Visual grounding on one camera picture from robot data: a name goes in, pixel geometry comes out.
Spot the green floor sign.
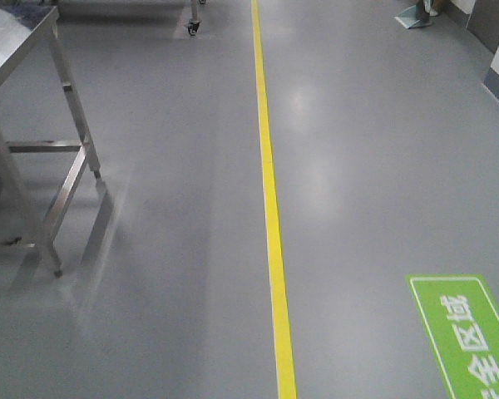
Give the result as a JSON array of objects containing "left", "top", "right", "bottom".
[{"left": 408, "top": 274, "right": 499, "bottom": 398}]

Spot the stainless steel table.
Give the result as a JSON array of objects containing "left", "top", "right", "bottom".
[{"left": 0, "top": 3, "right": 105, "bottom": 278}]

